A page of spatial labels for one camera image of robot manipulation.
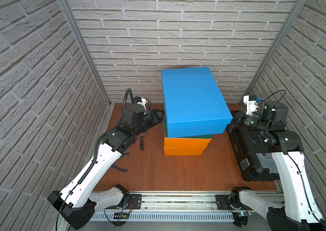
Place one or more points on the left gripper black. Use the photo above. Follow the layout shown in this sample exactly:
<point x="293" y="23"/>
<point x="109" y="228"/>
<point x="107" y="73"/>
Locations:
<point x="156" y="118"/>

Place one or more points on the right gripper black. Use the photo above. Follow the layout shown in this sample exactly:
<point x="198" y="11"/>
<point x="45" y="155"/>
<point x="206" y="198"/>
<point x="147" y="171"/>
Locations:
<point x="238" y="118"/>

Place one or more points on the green shoebox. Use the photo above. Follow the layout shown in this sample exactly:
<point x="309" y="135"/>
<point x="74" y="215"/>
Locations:
<point x="190" y="137"/>

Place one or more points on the orange shoebox front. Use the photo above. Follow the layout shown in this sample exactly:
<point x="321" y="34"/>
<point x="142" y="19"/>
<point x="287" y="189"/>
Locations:
<point x="186" y="142"/>

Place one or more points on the orange shoebox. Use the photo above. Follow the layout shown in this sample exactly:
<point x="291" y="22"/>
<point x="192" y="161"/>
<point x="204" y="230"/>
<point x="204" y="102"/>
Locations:
<point x="186" y="142"/>
<point x="186" y="151"/>

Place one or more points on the blue shoebox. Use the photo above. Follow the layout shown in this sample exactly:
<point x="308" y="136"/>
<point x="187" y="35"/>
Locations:
<point x="194" y="104"/>

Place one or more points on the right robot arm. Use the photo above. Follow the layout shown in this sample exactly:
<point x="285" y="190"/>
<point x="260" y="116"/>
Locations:
<point x="301" y="211"/>

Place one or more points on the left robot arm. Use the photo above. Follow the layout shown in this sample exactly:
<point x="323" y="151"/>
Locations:
<point x="76" y="202"/>

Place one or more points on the orange shoebox rear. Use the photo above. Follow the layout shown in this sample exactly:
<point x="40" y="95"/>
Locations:
<point x="186" y="151"/>

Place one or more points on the black plastic toolbox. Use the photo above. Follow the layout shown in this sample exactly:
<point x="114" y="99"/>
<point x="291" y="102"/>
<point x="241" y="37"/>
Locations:
<point x="253" y="158"/>

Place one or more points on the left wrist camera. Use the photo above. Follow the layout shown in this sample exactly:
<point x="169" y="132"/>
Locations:
<point x="141" y="101"/>

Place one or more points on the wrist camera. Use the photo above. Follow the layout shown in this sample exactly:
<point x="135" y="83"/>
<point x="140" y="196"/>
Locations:
<point x="251" y="103"/>
<point x="141" y="101"/>

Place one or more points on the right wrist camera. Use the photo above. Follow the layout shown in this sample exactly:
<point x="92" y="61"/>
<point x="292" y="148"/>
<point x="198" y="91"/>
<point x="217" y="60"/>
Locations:
<point x="251" y="103"/>

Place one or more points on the black handled screwdriver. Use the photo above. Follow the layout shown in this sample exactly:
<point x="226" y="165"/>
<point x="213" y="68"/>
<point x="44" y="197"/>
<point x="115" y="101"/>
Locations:
<point x="141" y="143"/>

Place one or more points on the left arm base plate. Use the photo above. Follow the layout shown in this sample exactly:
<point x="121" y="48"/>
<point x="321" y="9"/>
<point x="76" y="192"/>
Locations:
<point x="134" y="201"/>

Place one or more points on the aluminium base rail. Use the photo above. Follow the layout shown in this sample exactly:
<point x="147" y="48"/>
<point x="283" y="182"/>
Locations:
<point x="197" y="207"/>

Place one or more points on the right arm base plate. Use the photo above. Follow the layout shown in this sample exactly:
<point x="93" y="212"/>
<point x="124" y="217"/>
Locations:
<point x="225" y="202"/>

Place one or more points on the right corner aluminium post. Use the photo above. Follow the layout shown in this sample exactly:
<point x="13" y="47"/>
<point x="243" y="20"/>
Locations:
<point x="295" y="11"/>

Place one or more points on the corner aluminium post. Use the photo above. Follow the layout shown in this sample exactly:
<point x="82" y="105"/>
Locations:
<point x="71" y="20"/>
<point x="295" y="11"/>

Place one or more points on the left corner aluminium post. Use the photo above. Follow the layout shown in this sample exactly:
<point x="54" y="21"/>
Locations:
<point x="71" y="20"/>

